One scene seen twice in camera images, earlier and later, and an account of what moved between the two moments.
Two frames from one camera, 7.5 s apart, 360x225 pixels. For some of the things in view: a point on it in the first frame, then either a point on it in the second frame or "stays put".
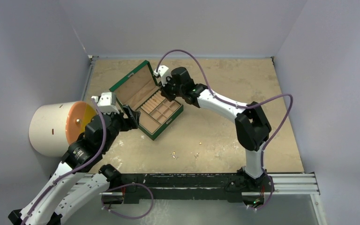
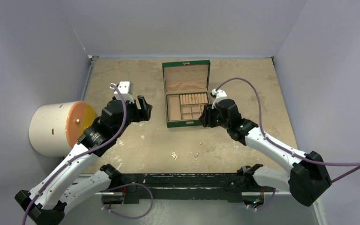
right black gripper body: [168, 87] -> [209, 117]
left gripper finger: [133, 117] -> [146, 108]
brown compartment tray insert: [155, 110] -> [186, 106]
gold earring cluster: [173, 153] stays put
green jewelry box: [140, 90] -> [186, 84]
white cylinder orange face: [54, 127] stays put
